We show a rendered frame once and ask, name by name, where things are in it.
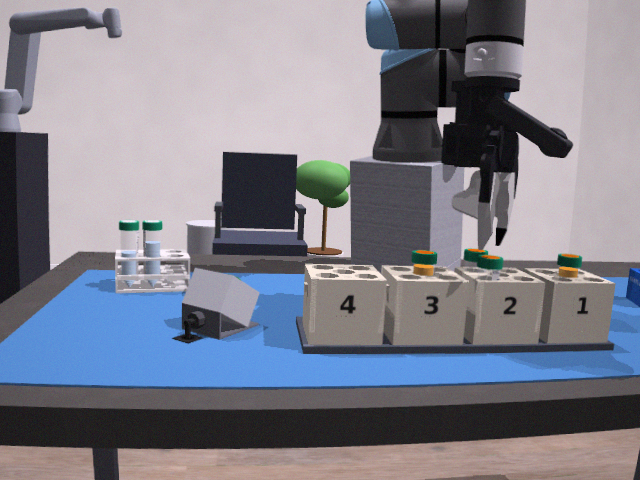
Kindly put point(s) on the blue bench mat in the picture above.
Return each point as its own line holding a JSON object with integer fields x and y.
{"x": 90, "y": 336}

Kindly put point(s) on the blue tube rack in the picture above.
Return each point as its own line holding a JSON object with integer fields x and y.
{"x": 633, "y": 287}

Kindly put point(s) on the white tube rack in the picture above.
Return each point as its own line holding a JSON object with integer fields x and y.
{"x": 167, "y": 279}

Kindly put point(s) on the beige bucket adapter block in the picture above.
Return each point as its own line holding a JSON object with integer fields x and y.
{"x": 507, "y": 311}
{"x": 574, "y": 312}
{"x": 424, "y": 310}
{"x": 343, "y": 304}

